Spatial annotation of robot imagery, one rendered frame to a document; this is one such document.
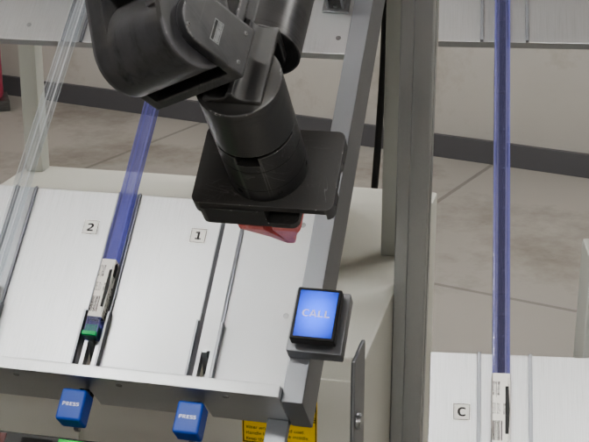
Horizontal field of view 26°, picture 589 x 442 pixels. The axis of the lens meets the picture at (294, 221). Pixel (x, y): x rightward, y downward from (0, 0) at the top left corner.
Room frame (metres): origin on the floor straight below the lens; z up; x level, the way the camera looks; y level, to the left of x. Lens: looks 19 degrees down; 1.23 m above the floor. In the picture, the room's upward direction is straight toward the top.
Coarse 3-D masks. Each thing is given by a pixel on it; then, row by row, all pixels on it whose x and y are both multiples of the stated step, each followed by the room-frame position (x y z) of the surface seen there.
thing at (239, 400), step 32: (0, 384) 1.09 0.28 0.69; (32, 384) 1.08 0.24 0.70; (64, 384) 1.07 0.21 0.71; (96, 384) 1.05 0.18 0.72; (128, 384) 1.04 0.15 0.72; (160, 384) 1.03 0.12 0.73; (192, 384) 1.02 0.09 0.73; (224, 384) 1.02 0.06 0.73; (256, 384) 1.01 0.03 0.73; (224, 416) 1.06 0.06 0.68; (256, 416) 1.04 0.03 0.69
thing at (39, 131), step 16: (80, 0) 1.38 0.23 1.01; (80, 16) 1.37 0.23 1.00; (64, 32) 1.35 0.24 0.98; (64, 48) 1.33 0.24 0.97; (64, 64) 1.32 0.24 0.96; (48, 80) 1.31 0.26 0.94; (48, 96) 1.29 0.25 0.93; (48, 112) 1.28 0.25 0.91; (32, 128) 1.26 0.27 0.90; (32, 144) 1.25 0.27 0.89; (32, 160) 1.23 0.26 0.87; (16, 176) 1.22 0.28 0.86; (32, 176) 1.23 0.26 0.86; (16, 192) 1.21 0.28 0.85; (16, 208) 1.19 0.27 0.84; (0, 224) 1.18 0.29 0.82; (16, 224) 1.19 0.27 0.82; (0, 240) 1.17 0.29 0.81; (0, 256) 1.16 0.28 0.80; (0, 272) 1.15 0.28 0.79
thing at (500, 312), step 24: (504, 0) 1.17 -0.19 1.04; (504, 24) 1.16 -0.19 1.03; (504, 48) 1.14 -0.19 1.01; (504, 72) 1.12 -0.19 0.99; (504, 96) 1.10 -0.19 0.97; (504, 120) 1.09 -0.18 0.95; (504, 144) 1.07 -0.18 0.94; (504, 168) 1.05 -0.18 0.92; (504, 192) 1.04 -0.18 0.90; (504, 216) 1.02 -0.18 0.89; (504, 240) 1.01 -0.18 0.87; (504, 264) 0.99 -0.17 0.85; (504, 288) 0.98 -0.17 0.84; (504, 312) 0.96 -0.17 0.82; (504, 336) 0.95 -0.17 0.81; (504, 360) 0.94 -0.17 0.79
